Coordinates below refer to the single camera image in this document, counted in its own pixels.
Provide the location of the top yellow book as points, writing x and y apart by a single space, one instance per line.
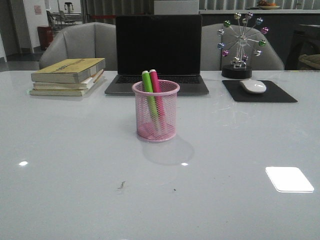
73 70

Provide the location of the white computer mouse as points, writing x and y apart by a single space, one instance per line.
253 86

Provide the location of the grey laptop with black screen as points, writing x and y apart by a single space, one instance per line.
169 44

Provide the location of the ferris wheel desk ornament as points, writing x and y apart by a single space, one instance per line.
241 38

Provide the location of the middle white book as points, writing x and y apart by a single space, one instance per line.
86 84

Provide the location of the grey armchair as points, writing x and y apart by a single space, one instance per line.
211 59
88 40

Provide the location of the fruit bowl on counter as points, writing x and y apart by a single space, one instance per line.
266 5

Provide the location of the right grey armchair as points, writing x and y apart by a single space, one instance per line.
211 59

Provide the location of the pink mesh pen holder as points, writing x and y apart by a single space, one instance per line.
144 124

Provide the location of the left grey armchair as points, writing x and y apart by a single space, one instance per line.
88 40

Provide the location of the bottom pale book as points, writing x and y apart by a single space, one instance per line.
69 93

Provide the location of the pink highlighter pen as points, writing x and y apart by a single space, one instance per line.
156 89

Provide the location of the black mouse pad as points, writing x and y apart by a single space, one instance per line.
273 93

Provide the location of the red trash bin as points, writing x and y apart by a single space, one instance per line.
45 35

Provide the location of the green highlighter pen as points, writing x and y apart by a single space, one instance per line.
147 86

